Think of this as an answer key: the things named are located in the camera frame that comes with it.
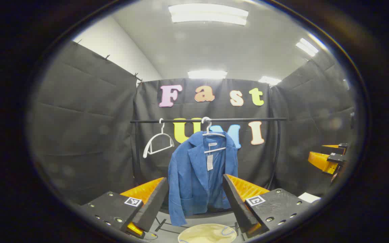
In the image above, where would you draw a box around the large ceiling light panel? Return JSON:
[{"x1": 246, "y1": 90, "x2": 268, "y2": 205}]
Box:
[{"x1": 168, "y1": 3, "x2": 249, "y2": 26}]

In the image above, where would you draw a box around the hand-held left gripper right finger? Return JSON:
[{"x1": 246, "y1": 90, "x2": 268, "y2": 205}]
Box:
[{"x1": 222, "y1": 174, "x2": 311, "y2": 238}]

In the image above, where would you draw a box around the beige fabric laundry hamper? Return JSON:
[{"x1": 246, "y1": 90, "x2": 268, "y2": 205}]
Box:
[{"x1": 178, "y1": 223, "x2": 237, "y2": 243}]

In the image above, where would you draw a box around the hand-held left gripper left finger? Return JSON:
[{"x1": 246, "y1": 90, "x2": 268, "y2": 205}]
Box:
[{"x1": 80, "y1": 177, "x2": 169, "y2": 239}]

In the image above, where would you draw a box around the black backdrop cloth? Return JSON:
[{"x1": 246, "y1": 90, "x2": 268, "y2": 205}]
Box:
[{"x1": 29, "y1": 40, "x2": 355, "y2": 216}]

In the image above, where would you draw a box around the white flat panel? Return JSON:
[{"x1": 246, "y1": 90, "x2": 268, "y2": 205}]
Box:
[{"x1": 298, "y1": 192, "x2": 322, "y2": 204}]

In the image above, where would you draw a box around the black metal clothes rack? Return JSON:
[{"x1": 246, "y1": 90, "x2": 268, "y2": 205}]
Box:
[{"x1": 130, "y1": 117, "x2": 288, "y2": 233}]

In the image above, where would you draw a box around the white plastic clothes hanger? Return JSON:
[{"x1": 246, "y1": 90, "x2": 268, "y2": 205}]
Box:
[
  {"x1": 143, "y1": 118, "x2": 175, "y2": 159},
  {"x1": 201, "y1": 117, "x2": 227, "y2": 154}
]

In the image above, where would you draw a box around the blue corduroy jacket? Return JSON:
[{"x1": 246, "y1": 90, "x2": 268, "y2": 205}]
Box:
[{"x1": 167, "y1": 131, "x2": 239, "y2": 226}]

